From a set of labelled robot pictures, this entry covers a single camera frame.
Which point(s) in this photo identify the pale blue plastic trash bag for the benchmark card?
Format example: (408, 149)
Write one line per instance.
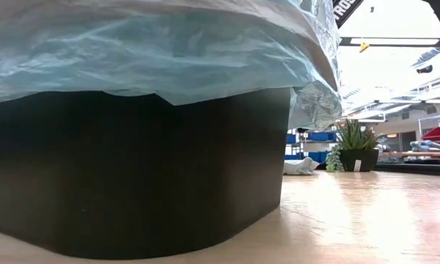
(300, 166)

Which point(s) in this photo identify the black trash bin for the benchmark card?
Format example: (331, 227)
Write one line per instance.
(132, 176)

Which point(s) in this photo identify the teal plastic trash bag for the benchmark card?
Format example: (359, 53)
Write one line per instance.
(150, 55)

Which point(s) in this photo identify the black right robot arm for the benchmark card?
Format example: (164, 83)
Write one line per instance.
(346, 9)

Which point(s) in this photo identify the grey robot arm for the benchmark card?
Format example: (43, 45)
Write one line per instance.
(383, 147)
(429, 146)

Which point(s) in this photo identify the shelving with blue bins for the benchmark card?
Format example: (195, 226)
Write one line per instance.
(320, 136)

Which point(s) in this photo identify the potted succulent plant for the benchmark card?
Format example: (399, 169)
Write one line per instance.
(357, 159)

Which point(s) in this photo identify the yellow hanging power outlet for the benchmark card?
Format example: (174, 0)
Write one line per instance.
(364, 47)

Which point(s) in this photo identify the wooden workbench on casters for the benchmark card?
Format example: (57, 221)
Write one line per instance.
(418, 154)

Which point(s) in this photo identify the black ceiling device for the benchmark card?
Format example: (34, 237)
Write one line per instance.
(424, 69)

